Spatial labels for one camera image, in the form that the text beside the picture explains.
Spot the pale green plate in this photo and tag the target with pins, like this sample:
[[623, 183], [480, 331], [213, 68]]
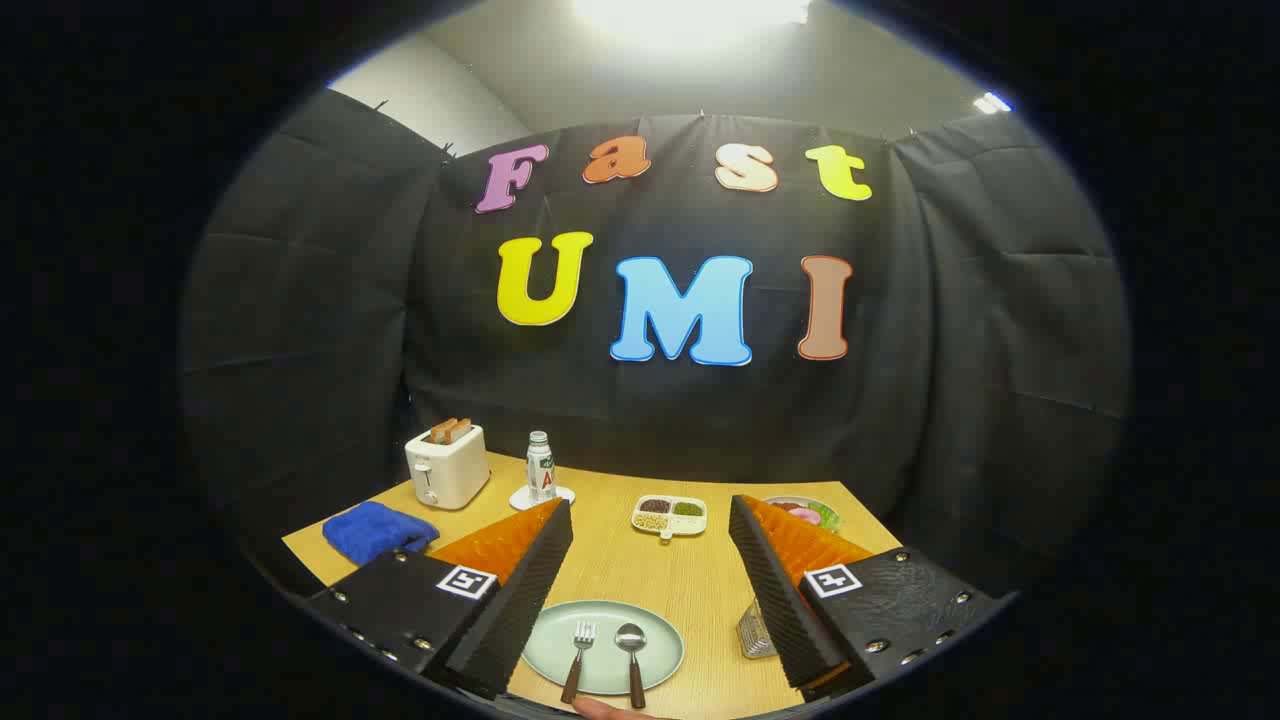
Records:
[[555, 650]]

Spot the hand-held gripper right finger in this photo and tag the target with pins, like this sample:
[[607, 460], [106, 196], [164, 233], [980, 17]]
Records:
[[775, 600]]

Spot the white toaster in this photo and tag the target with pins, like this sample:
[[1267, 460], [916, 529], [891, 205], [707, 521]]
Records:
[[450, 475]]

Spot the white divided bean dish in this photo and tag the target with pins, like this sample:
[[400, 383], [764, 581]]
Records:
[[668, 522]]

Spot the white coaster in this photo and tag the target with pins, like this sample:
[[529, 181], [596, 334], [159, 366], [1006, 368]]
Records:
[[560, 496]]

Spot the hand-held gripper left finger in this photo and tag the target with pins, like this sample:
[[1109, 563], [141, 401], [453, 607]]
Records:
[[520, 610]]

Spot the ceiling light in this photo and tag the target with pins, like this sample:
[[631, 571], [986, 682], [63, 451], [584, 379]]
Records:
[[690, 15], [991, 102]]

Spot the blue cloth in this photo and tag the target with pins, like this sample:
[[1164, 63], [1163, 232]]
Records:
[[375, 530]]

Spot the toast slice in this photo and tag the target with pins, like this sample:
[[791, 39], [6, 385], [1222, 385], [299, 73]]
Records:
[[441, 431], [461, 429]]

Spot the pink ham slice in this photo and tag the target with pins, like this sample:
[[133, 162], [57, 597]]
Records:
[[803, 515]]

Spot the white food plate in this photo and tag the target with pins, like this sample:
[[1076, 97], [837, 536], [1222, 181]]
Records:
[[828, 522]]

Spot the green lettuce leaf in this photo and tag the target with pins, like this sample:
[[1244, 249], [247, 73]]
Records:
[[827, 515]]

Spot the small white drink bottle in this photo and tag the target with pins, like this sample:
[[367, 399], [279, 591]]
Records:
[[540, 475]]

